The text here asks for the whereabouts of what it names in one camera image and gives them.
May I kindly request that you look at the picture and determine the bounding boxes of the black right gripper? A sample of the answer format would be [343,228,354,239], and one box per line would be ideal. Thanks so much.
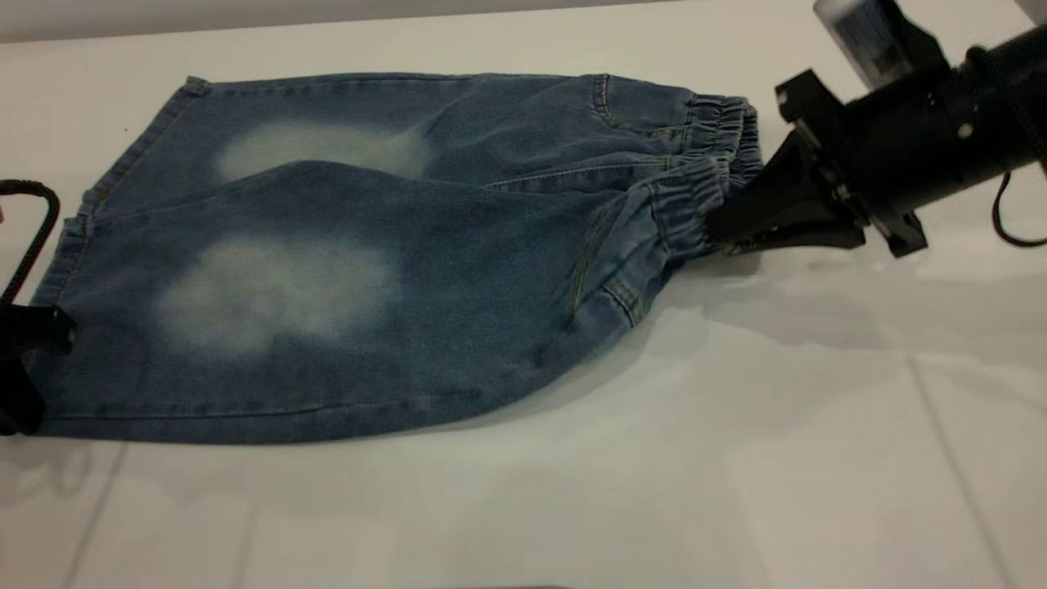
[708,49,978,259]

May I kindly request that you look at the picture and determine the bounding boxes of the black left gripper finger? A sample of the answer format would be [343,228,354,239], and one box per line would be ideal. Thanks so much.
[0,303,77,362]
[0,360,47,437]

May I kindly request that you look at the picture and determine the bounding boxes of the blue denim pants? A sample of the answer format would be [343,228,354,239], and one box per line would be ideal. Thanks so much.
[29,72,764,445]

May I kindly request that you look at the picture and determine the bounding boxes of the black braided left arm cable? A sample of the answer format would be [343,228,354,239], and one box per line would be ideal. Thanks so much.
[0,178,63,308]

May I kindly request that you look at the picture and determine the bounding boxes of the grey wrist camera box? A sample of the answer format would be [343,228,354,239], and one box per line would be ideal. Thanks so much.
[813,0,951,91]

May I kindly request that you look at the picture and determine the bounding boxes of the thin dark camera cable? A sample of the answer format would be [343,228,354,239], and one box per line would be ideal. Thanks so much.
[991,168,1047,249]

